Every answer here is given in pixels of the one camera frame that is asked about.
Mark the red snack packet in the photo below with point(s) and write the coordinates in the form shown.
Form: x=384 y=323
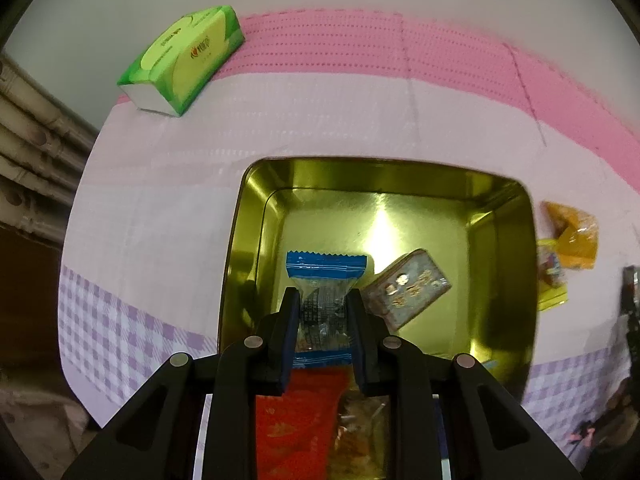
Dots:
x=300 y=425

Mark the candy in yellow-green wrapper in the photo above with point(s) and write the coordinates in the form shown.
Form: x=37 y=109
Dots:
x=550 y=272

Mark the grey snack packet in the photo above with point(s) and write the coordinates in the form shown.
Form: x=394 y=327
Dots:
x=405 y=285

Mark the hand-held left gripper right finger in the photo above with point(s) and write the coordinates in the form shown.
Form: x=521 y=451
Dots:
x=359 y=345

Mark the pink and purple checked tablecloth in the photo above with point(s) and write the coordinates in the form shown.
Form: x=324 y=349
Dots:
x=325 y=115

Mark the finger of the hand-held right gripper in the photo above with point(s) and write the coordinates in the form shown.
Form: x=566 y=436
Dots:
x=632 y=290

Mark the green tissue pack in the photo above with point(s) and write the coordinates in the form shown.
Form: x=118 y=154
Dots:
x=190 y=55

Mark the dark candy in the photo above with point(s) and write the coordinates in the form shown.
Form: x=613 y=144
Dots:
x=325 y=266

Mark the clear packet of yellow snacks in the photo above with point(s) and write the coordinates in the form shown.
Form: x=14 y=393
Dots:
x=360 y=435

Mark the beige ribbed radiator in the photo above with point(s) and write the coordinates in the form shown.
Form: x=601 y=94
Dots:
x=35 y=160

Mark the orange-yellow snack packet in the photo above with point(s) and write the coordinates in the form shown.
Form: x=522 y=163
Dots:
x=575 y=240

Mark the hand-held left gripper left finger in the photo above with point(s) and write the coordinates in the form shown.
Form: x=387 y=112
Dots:
x=289 y=345

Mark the brown and gold tin box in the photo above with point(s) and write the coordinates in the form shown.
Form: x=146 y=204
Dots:
x=350 y=210

